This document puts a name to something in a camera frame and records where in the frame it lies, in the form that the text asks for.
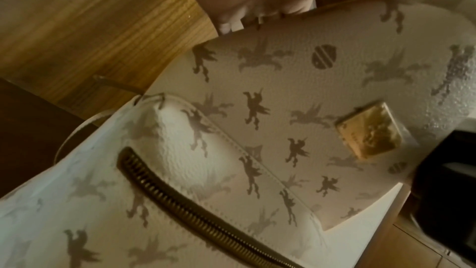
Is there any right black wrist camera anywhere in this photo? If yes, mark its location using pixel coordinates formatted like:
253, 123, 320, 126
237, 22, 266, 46
411, 130, 476, 262

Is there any cream patterned backpack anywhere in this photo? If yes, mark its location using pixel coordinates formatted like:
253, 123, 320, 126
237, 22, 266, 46
0, 0, 476, 268

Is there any brown wardrobe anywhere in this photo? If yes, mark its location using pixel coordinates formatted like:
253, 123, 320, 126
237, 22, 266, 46
375, 216, 476, 268

